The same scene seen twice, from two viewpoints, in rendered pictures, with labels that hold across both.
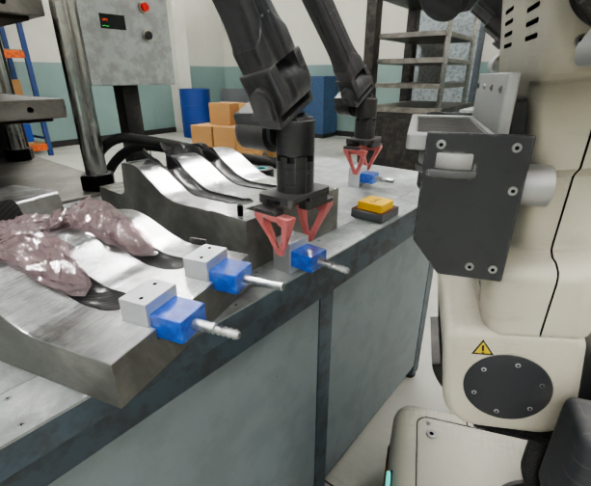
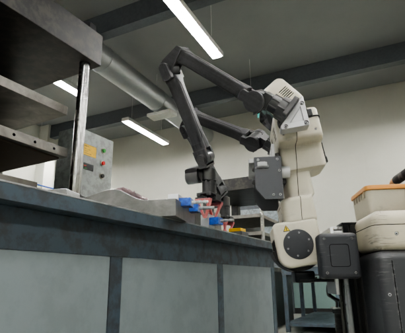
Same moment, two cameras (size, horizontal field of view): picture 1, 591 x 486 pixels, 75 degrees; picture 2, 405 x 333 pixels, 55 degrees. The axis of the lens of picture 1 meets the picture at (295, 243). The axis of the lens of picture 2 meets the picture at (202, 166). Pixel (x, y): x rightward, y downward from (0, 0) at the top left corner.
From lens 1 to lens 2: 1.09 m
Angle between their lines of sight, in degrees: 41
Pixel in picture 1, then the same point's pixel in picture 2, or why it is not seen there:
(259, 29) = (201, 138)
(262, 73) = (201, 149)
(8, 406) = not seen: hidden behind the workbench
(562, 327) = (307, 214)
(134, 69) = (92, 191)
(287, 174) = (207, 185)
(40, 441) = (152, 220)
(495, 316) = (287, 215)
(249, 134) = (191, 176)
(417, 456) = not seen: outside the picture
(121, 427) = (155, 256)
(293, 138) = (209, 172)
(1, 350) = not seen: hidden behind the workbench
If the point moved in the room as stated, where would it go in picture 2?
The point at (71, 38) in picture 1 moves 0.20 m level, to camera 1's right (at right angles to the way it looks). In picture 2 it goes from (79, 166) to (118, 168)
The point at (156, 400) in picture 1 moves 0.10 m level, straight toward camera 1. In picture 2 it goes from (164, 254) to (181, 252)
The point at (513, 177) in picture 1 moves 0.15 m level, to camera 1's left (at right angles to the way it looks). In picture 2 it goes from (278, 166) to (238, 165)
